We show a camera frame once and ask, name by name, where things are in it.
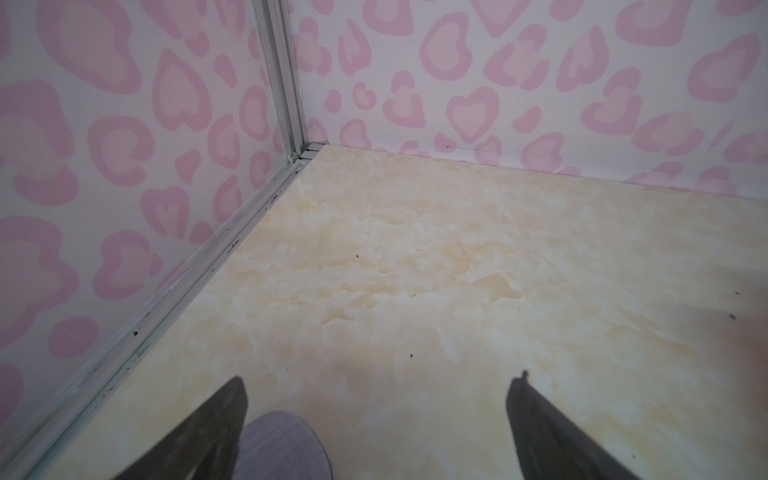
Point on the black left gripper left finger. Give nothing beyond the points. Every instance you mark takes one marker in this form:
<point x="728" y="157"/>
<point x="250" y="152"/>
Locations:
<point x="204" y="446"/>

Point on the aluminium frame left corner post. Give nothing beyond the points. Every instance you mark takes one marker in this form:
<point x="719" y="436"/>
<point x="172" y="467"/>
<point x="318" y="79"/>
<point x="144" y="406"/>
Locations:
<point x="273" y="26"/>

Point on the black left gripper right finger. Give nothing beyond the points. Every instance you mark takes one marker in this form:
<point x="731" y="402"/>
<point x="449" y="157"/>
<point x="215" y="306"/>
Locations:
<point x="551" y="446"/>

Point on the aluminium left floor rail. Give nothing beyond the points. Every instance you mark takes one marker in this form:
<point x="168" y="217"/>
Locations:
<point x="39" y="447"/>

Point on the lavender glasses case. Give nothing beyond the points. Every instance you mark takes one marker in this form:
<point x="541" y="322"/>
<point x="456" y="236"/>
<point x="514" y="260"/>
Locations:
<point x="281" y="445"/>

